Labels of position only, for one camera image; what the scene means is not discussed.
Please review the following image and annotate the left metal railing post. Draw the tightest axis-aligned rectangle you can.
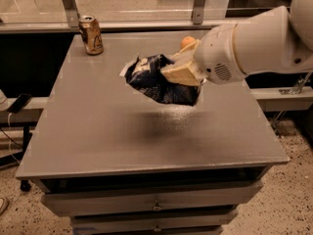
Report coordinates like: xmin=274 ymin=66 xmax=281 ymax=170
xmin=62 ymin=0 xmax=79 ymax=27

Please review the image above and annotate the black smartphone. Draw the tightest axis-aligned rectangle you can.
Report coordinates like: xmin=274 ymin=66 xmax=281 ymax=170
xmin=7 ymin=93 xmax=32 ymax=114

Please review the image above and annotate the round lower drawer knob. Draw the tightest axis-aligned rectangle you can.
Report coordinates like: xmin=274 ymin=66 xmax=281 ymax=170
xmin=153 ymin=224 xmax=162 ymax=232

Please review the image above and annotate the orange fruit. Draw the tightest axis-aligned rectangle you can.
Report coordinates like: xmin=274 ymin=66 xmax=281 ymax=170
xmin=180 ymin=36 xmax=196 ymax=50

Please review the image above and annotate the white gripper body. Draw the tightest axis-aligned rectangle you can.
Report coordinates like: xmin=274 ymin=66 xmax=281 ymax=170
xmin=194 ymin=24 xmax=246 ymax=84

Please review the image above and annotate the white charging cable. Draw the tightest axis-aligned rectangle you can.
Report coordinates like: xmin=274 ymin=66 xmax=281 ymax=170
xmin=6 ymin=112 xmax=22 ymax=165

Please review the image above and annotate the round upper drawer knob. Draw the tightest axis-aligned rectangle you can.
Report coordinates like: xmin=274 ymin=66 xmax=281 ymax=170
xmin=152 ymin=200 xmax=162 ymax=212

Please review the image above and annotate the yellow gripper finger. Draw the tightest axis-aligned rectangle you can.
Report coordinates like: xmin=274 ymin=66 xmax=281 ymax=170
xmin=160 ymin=61 xmax=204 ymax=86
xmin=170 ymin=38 xmax=200 ymax=62

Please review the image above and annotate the round drawer knob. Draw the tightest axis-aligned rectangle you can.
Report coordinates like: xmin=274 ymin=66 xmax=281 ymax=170
xmin=152 ymin=200 xmax=162 ymax=212
xmin=153 ymin=224 xmax=162 ymax=232

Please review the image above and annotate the metal railing post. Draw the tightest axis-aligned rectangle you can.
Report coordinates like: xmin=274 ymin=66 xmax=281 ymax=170
xmin=191 ymin=0 xmax=205 ymax=24
xmin=62 ymin=0 xmax=79 ymax=27

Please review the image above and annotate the grey drawer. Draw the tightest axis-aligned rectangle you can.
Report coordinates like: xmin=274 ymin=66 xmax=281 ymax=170
xmin=41 ymin=180 xmax=263 ymax=216
xmin=71 ymin=210 xmax=238 ymax=235

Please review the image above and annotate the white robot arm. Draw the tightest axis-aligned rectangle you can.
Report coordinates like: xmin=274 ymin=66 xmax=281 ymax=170
xmin=160 ymin=0 xmax=313 ymax=86

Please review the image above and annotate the orange soda can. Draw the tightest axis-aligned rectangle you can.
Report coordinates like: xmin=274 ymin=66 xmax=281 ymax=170
xmin=79 ymin=15 xmax=104 ymax=55

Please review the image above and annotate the grey lower drawer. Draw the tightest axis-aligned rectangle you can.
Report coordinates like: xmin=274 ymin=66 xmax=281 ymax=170
xmin=71 ymin=210 xmax=238 ymax=235

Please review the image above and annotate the shoe tip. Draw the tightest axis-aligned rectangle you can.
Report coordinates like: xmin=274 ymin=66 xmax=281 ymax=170
xmin=0 ymin=197 xmax=9 ymax=215

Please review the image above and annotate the blue potato chip bag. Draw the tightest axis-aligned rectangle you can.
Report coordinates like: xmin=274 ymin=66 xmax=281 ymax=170
xmin=120 ymin=54 xmax=200 ymax=106

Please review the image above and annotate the right metal railing post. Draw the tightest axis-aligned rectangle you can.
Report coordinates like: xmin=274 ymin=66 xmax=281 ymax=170
xmin=191 ymin=0 xmax=205 ymax=24

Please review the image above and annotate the grey upper drawer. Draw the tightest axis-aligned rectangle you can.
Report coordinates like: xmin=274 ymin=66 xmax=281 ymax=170
xmin=41 ymin=180 xmax=263 ymax=216

